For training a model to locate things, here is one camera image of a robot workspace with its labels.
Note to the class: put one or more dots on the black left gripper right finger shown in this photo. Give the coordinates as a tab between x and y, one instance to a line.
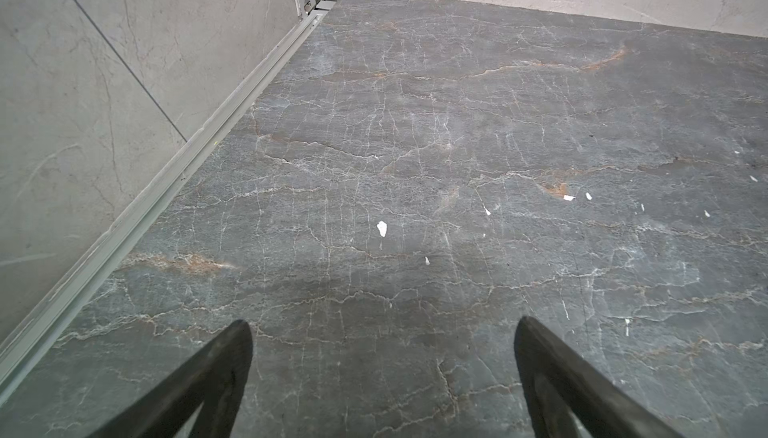
563	390

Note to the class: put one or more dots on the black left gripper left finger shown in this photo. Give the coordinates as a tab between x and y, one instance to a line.
209	386

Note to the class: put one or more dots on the aluminium frame rail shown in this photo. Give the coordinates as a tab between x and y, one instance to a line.
107	108

